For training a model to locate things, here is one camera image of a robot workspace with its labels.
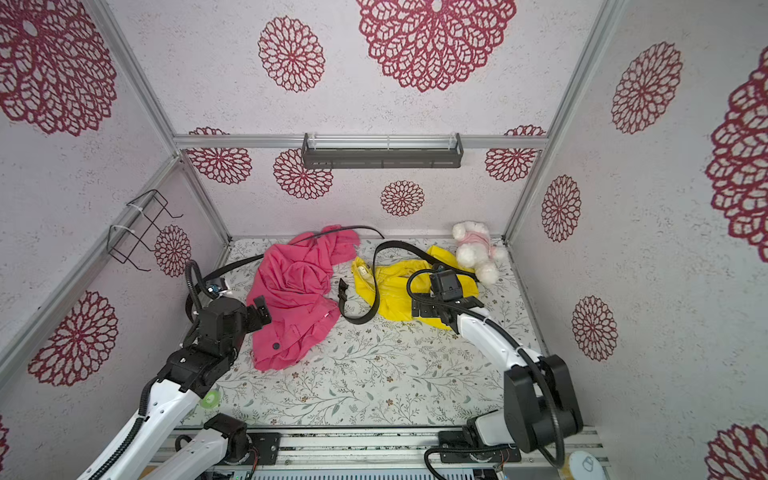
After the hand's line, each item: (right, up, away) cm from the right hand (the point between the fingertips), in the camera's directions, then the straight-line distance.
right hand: (429, 298), depth 89 cm
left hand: (-48, -1, -13) cm, 50 cm away
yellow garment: (-10, 0, +10) cm, 14 cm away
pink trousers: (-44, +4, +13) cm, 46 cm away
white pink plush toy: (+16, +15, +7) cm, 23 cm away
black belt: (-27, +3, +14) cm, 31 cm away
